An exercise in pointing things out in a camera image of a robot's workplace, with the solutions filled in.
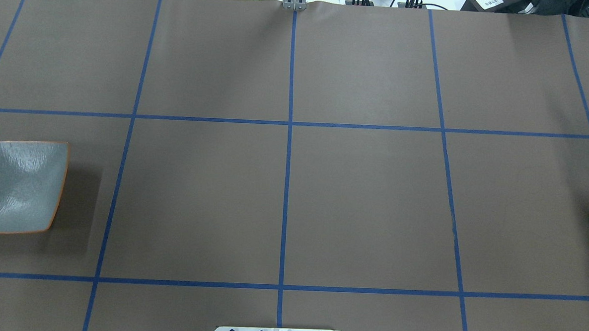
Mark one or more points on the square grey orange-rimmed plate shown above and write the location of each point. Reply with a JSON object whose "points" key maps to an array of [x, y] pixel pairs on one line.
{"points": [[32, 179]]}

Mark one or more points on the brown paper table cover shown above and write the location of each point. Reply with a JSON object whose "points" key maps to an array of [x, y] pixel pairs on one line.
{"points": [[348, 168]]}

